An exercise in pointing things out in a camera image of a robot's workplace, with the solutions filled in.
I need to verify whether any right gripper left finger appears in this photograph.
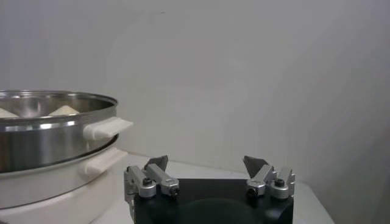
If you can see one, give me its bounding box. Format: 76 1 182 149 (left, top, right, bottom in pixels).
124 155 180 200

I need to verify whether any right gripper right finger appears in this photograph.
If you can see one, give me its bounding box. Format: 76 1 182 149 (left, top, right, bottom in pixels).
243 155 296 200

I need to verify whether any white steamed baozi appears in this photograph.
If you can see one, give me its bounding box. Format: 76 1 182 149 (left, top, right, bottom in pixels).
0 108 20 119
48 105 80 117

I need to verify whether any stainless steel steamer basket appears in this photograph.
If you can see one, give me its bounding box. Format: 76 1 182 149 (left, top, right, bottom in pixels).
0 89 134 174

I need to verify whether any white electric cooker pot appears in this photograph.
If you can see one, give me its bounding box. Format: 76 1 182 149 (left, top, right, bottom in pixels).
0 147 129 224

